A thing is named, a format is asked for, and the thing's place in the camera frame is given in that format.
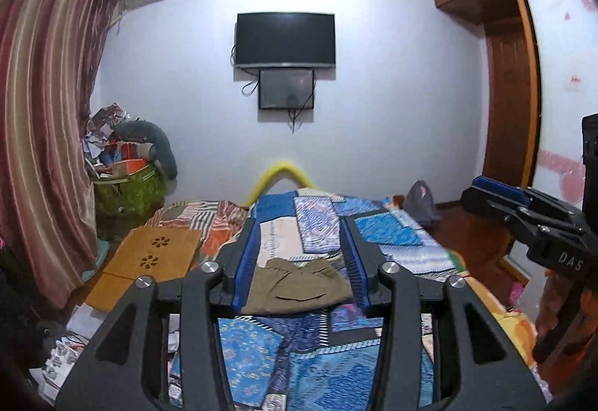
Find small black monitor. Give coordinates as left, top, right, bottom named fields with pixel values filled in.
left=258, top=68, right=316, bottom=110

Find green fabric bag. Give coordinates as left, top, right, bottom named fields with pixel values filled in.
left=93, top=163, right=166, bottom=229

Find grey backpack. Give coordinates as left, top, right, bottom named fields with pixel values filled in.
left=403, top=180, right=442, bottom=227

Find orange striped bed sheet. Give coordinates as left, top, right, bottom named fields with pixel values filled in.
left=147, top=200, right=248, bottom=257

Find orange printed blanket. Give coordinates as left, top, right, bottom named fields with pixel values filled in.
left=446, top=249, right=538, bottom=367

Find wooden lap desk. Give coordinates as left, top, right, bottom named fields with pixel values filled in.
left=84, top=226, right=203, bottom=313

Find scattered papers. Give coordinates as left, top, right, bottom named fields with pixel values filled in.
left=28, top=303, right=178, bottom=398

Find black wall television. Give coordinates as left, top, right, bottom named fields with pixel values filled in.
left=234, top=12, right=337, bottom=69

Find blue patchwork blanket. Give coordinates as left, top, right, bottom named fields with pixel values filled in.
left=168, top=189, right=468, bottom=411

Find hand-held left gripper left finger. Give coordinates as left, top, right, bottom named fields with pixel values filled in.
left=55, top=219, right=259, bottom=411

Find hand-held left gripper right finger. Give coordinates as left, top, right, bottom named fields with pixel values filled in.
left=343, top=218, right=547, bottom=411

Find wooden wardrobe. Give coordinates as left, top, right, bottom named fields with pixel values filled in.
left=429, top=0, right=573, bottom=206

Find olive green pants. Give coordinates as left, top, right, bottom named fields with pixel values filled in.
left=240, top=258, right=353, bottom=316

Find pile of crumpled papers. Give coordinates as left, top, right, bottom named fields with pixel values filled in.
left=83, top=101, right=136, bottom=180

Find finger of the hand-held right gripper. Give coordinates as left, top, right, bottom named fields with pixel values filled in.
left=462, top=187, right=594, bottom=248
left=472, top=176, right=575, bottom=218

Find yellow foam tube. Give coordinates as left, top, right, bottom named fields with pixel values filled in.
left=245, top=161, right=316, bottom=208

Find orange cardboard box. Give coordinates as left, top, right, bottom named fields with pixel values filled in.
left=117, top=142, right=155, bottom=173

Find white sliding wardrobe door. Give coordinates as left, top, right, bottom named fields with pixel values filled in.
left=507, top=0, right=598, bottom=295

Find red striped curtain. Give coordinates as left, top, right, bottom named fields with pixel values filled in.
left=0, top=0, right=122, bottom=309

